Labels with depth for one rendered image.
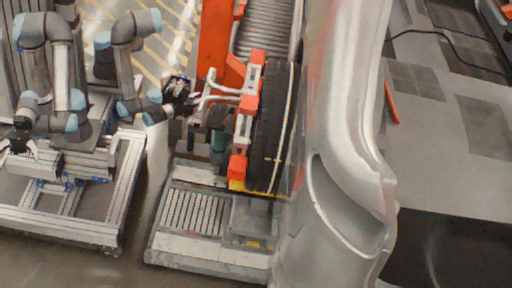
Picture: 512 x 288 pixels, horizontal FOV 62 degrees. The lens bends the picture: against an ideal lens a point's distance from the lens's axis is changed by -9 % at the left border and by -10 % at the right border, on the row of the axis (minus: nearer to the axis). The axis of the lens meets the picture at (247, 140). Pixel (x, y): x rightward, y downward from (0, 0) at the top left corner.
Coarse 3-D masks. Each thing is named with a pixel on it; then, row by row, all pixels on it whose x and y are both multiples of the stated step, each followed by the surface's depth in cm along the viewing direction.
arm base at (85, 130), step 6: (78, 126) 207; (84, 126) 209; (90, 126) 214; (72, 132) 208; (78, 132) 208; (84, 132) 211; (90, 132) 214; (66, 138) 210; (72, 138) 209; (78, 138) 210; (84, 138) 211
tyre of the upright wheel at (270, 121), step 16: (272, 64) 214; (288, 64) 218; (272, 80) 206; (288, 80) 207; (272, 96) 202; (272, 112) 201; (288, 112) 200; (256, 128) 201; (272, 128) 200; (288, 128) 200; (256, 144) 201; (272, 144) 201; (288, 144) 201; (256, 160) 204; (272, 160) 204; (256, 176) 210; (272, 192) 224
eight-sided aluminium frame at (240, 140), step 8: (248, 64) 221; (248, 72) 217; (256, 72) 217; (248, 80) 212; (256, 80) 213; (248, 88) 208; (256, 88) 209; (240, 120) 205; (248, 120) 206; (240, 128) 205; (248, 128) 205; (240, 136) 205; (248, 136) 206; (232, 144) 207; (240, 144) 206; (232, 152) 210
